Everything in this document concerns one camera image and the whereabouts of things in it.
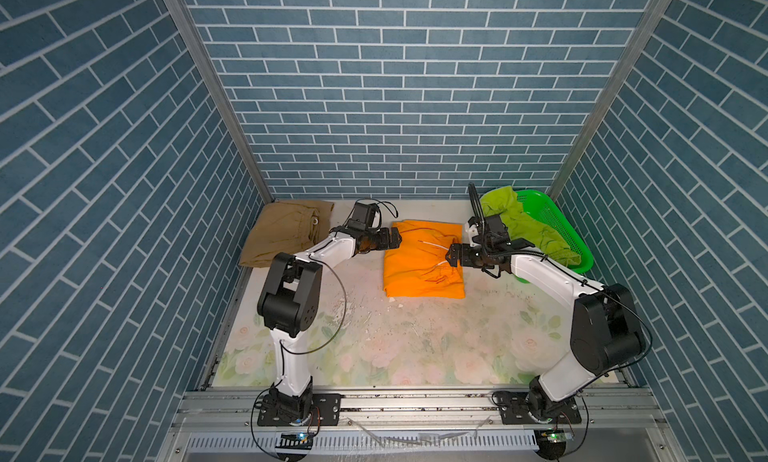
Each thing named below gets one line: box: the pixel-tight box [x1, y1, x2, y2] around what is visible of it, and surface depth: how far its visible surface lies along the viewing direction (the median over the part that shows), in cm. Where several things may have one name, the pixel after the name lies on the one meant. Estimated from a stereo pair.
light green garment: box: [480, 186, 582, 267], surface depth 110 cm
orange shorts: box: [383, 220, 465, 299], surface depth 98 cm
